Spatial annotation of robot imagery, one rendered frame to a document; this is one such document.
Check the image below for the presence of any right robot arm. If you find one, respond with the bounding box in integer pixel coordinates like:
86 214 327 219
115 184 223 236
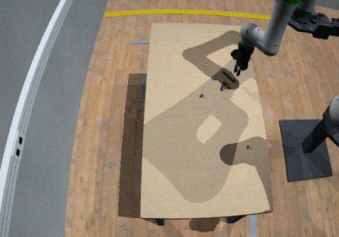
239 0 325 56

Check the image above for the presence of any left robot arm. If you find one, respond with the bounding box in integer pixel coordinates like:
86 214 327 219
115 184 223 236
329 95 339 130

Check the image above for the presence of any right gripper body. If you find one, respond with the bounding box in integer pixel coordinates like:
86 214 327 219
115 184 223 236
231 43 255 70

